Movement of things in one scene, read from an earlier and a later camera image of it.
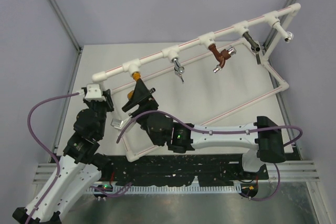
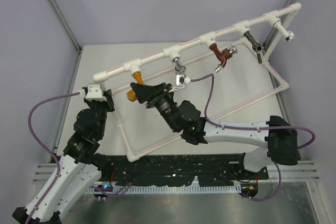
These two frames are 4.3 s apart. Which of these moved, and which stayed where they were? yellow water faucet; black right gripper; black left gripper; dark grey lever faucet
Moved: black right gripper
Stayed: yellow water faucet; black left gripper; dark grey lever faucet
